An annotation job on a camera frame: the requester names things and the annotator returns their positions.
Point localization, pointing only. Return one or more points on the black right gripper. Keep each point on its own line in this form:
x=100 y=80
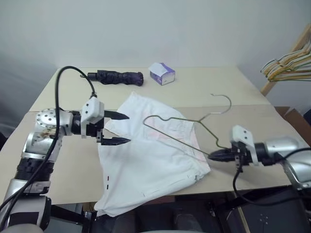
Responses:
x=241 y=155

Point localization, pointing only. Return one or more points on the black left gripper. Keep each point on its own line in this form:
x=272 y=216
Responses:
x=93 y=129

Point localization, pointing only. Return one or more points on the white shorts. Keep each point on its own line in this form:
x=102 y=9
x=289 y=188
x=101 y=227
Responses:
x=145 y=165

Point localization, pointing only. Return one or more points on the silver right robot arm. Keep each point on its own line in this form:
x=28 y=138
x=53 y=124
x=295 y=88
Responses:
x=281 y=145

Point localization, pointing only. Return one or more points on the folded dark purple umbrella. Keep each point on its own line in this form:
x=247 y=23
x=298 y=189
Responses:
x=116 y=77

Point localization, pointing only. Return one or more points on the purple white tissue box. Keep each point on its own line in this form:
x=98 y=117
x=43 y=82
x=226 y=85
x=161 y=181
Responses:
x=162 y=72

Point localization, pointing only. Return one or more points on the dark grey rounded shape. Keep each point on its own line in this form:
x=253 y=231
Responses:
x=187 y=222
x=124 y=224

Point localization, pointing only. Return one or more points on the brown cardboard box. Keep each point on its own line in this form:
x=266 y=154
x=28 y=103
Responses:
x=296 y=121

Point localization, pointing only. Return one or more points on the wooden clothes rack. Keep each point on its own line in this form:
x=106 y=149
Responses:
x=267 y=87

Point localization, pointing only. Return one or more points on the black metal table leg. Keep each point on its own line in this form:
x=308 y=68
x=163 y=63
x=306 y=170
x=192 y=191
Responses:
x=73 y=216

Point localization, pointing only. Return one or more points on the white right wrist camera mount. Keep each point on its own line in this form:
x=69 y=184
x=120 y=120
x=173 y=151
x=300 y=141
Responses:
x=241 y=134

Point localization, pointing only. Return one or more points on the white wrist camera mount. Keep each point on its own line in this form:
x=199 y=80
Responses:
x=93 y=106
x=241 y=134

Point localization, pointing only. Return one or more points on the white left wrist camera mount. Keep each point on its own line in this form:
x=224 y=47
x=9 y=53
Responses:
x=93 y=106

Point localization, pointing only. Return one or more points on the black base plate with screws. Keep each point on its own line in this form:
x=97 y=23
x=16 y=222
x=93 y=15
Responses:
x=267 y=218

